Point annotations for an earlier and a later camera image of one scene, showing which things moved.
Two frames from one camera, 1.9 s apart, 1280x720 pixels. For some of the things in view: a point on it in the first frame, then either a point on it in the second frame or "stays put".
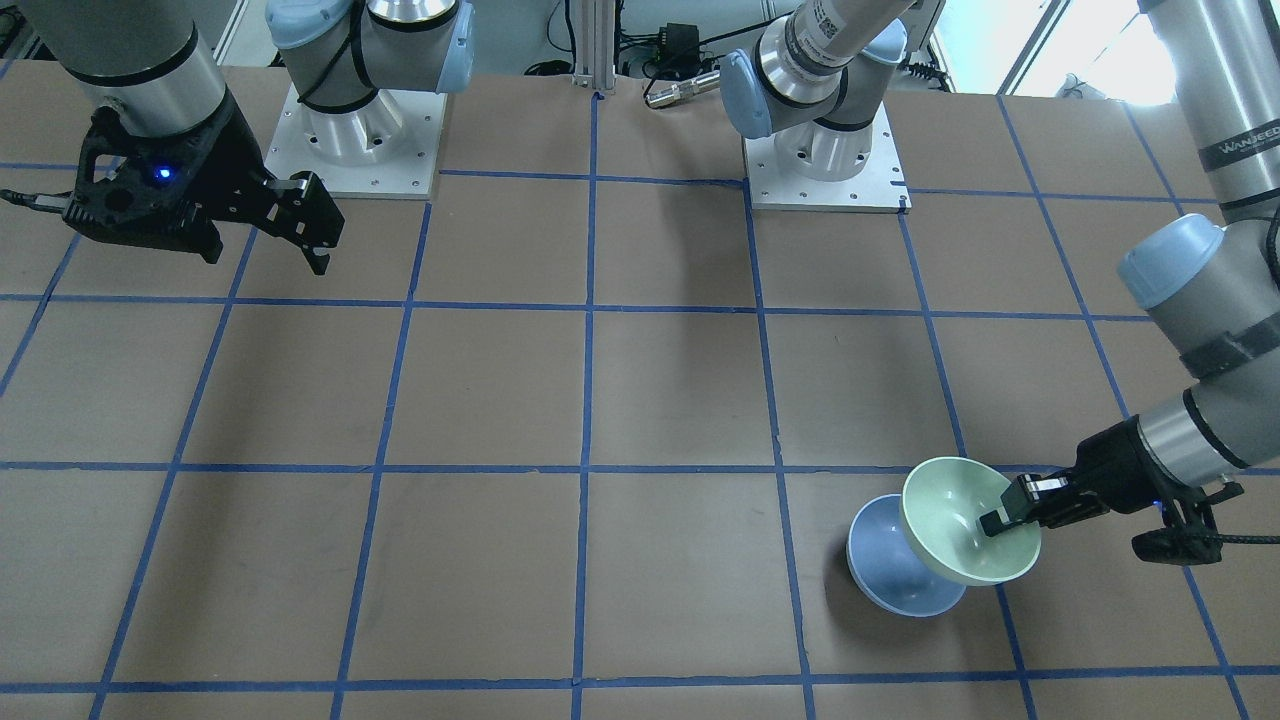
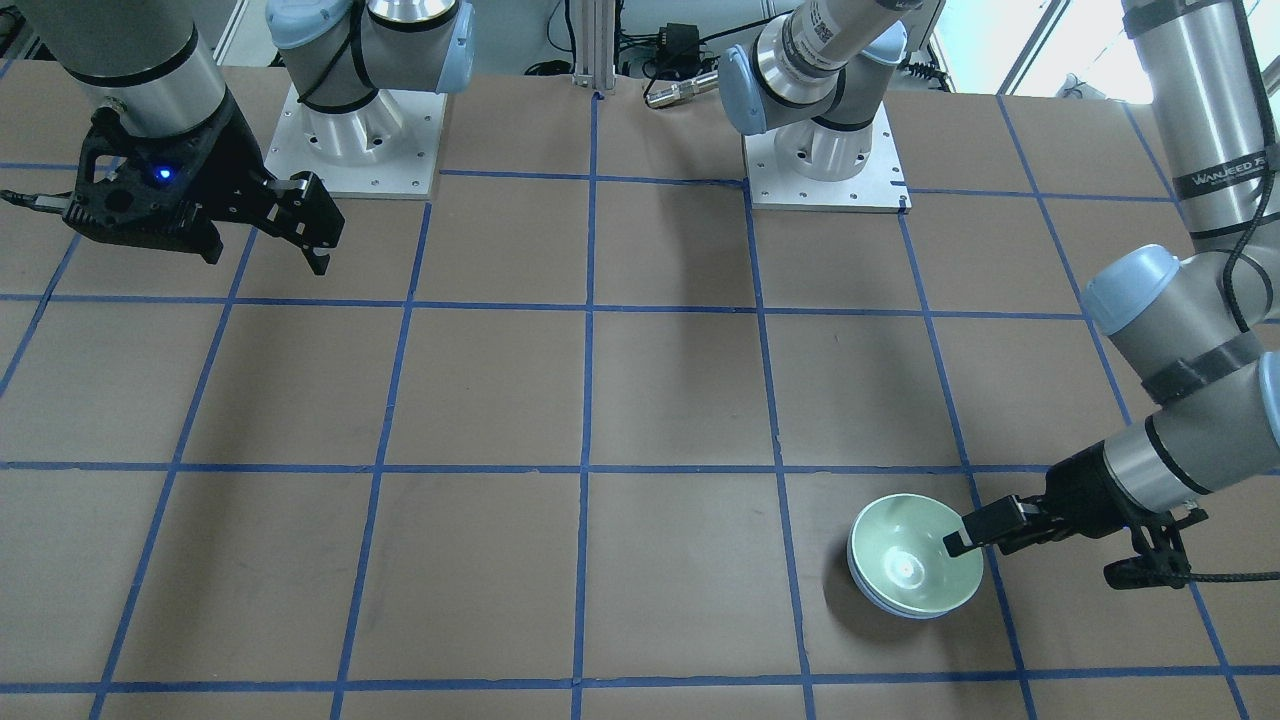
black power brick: (678, 51) stays put
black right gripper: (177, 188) stays put
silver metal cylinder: (702, 83) stays put
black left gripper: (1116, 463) to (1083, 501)
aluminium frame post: (594, 58) stays put
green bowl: (941, 506) to (898, 550)
